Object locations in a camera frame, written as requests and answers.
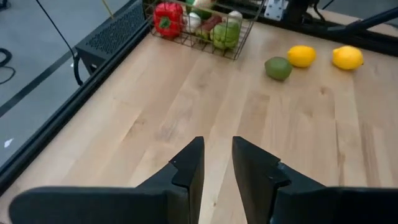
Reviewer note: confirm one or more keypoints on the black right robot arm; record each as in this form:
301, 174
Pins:
298, 11

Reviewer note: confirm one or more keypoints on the white floor tape scrap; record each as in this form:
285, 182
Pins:
8, 143

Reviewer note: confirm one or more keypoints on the white arm base bracket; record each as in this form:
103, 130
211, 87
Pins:
276, 9

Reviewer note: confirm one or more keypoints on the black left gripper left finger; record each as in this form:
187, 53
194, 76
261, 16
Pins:
109, 205

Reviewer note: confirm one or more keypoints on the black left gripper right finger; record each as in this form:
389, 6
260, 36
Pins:
311, 205

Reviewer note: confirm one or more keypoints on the light green bell pepper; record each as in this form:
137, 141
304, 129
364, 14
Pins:
225, 35

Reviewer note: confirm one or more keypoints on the green lime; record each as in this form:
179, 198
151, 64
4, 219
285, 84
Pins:
278, 68

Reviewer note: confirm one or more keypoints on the red bell pepper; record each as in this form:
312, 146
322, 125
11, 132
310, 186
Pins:
174, 12

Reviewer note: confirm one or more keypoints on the black computer tower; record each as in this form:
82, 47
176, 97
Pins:
115, 31

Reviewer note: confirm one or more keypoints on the yellow lemon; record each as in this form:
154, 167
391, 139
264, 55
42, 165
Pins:
347, 57
301, 56

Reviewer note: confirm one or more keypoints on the black table frame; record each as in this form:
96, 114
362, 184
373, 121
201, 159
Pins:
59, 116

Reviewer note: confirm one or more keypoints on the red chili pepper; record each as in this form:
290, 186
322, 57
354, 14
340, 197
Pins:
213, 22

